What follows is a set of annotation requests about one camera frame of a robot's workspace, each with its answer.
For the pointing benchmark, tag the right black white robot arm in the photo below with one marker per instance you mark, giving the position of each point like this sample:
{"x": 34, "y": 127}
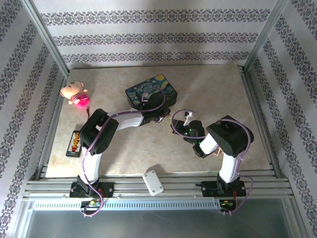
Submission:
{"x": 230, "y": 134}

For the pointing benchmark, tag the thin red stick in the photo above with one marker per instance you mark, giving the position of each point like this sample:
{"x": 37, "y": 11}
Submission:
{"x": 88, "y": 110}

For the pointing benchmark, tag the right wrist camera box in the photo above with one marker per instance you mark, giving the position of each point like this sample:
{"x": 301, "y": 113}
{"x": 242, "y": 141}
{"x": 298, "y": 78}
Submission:
{"x": 189, "y": 114}

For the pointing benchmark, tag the grey metal panel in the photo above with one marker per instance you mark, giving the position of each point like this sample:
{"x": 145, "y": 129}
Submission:
{"x": 158, "y": 223}

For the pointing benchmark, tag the pink wooden block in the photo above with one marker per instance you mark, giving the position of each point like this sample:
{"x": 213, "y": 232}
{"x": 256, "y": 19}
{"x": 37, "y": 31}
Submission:
{"x": 219, "y": 153}

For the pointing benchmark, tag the starry night tin box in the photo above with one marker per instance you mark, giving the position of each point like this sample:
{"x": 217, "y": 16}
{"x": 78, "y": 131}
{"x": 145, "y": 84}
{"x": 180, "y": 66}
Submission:
{"x": 153, "y": 83}

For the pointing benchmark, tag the aluminium side rail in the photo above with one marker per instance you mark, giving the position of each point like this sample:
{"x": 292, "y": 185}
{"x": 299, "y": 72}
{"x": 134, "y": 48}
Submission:
{"x": 56, "y": 116}
{"x": 256, "y": 104}

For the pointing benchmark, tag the pink plush pig toy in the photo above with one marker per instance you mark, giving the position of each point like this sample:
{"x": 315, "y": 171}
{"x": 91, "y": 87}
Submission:
{"x": 74, "y": 95}

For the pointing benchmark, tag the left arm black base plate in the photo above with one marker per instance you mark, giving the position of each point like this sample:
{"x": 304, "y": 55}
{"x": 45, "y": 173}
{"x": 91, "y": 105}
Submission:
{"x": 107, "y": 189}

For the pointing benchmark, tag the white plastic box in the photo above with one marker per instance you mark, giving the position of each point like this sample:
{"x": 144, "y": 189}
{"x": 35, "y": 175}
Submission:
{"x": 153, "y": 183}

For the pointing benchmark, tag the aluminium frame post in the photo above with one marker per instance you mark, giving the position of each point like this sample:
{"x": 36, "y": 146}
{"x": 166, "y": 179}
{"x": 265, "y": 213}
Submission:
{"x": 266, "y": 37}
{"x": 47, "y": 37}

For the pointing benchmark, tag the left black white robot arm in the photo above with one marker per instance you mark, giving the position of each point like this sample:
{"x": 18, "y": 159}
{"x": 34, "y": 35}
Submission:
{"x": 99, "y": 138}

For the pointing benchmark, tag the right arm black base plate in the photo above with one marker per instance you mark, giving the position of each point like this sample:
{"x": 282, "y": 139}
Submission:
{"x": 210, "y": 191}

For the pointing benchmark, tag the long aluminium mounting rail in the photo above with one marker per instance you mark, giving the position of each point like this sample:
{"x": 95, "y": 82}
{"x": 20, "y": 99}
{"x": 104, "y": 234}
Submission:
{"x": 180, "y": 188}

